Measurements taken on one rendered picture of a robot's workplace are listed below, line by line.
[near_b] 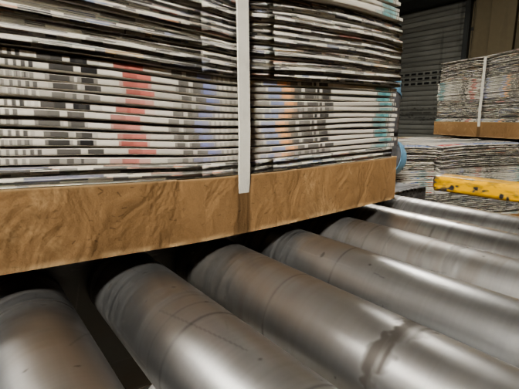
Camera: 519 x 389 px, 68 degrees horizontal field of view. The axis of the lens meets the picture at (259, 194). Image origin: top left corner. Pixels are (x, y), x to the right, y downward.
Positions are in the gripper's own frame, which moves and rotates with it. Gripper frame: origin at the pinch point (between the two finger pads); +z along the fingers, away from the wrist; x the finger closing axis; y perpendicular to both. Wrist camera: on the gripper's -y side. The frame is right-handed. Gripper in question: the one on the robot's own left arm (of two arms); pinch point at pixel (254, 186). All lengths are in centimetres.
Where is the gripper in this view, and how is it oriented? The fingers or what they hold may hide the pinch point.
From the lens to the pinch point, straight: 57.2
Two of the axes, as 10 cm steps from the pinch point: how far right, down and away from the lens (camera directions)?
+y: -0.2, -9.9, -1.6
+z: -7.9, 1.2, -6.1
